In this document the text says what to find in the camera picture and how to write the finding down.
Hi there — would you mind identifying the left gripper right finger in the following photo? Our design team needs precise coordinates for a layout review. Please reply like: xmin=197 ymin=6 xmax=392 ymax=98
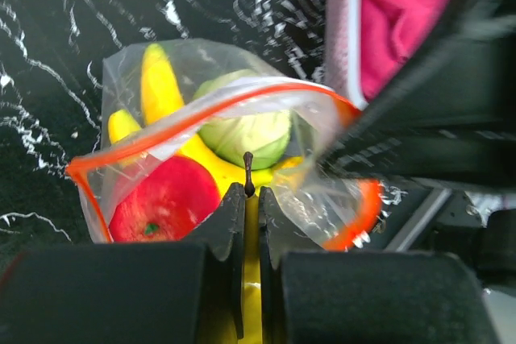
xmin=259 ymin=189 xmax=499 ymax=343

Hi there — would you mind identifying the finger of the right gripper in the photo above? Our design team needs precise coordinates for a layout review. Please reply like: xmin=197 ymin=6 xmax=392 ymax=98
xmin=318 ymin=0 xmax=515 ymax=191

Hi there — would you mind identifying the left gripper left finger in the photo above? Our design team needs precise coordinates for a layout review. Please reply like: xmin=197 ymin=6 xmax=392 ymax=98
xmin=1 ymin=184 xmax=245 ymax=343

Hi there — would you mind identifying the red fake apple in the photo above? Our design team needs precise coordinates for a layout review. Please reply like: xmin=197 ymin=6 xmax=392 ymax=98
xmin=109 ymin=155 xmax=221 ymax=242

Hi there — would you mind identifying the yellow fake banana bunch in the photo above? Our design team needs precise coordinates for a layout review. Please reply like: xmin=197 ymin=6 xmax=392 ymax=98
xmin=107 ymin=42 xmax=303 ymax=200

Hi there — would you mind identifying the clear zip top bag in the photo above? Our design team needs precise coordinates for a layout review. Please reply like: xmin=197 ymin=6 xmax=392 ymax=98
xmin=67 ymin=39 xmax=382 ymax=251

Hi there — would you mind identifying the yellow orange fake fruit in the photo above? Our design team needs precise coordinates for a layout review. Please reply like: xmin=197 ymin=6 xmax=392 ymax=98
xmin=197 ymin=151 xmax=268 ymax=343

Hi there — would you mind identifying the green fake cabbage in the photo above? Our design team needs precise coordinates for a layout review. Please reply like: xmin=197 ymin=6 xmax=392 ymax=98
xmin=192 ymin=68 xmax=292 ymax=172

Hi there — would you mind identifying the pink cloth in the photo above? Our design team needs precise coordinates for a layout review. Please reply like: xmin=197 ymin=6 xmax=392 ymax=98
xmin=360 ymin=0 xmax=447 ymax=102

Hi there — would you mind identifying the white plastic basket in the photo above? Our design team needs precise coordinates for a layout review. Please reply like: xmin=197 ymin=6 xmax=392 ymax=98
xmin=324 ymin=0 xmax=368 ymax=110

